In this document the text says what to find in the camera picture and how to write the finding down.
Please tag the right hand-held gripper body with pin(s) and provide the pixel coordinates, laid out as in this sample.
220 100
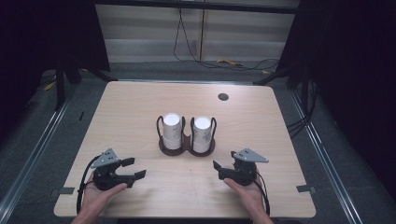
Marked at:
246 172

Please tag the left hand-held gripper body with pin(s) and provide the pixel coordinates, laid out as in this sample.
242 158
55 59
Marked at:
104 174

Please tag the white printed paper cup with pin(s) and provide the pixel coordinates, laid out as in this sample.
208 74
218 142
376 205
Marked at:
172 127

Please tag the person's right hand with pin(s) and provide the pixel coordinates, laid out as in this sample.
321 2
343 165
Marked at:
250 197

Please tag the person's left hand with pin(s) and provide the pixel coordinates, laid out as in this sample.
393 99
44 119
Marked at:
96 199

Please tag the dark round table grommet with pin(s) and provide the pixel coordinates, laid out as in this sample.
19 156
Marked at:
223 96

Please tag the small black floor strip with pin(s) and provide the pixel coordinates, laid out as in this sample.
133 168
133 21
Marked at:
81 115

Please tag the black metal stand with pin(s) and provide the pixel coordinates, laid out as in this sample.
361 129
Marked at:
59 90
271 77

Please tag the yellow floor tape strip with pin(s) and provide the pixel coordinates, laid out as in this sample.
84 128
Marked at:
49 86
230 62

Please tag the black curtain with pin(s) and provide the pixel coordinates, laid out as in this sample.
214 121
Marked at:
31 46
358 77

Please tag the black overhead bar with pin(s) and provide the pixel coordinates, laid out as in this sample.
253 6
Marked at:
233 7

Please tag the metal floor rail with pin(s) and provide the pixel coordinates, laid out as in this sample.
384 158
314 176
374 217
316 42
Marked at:
31 158
323 161

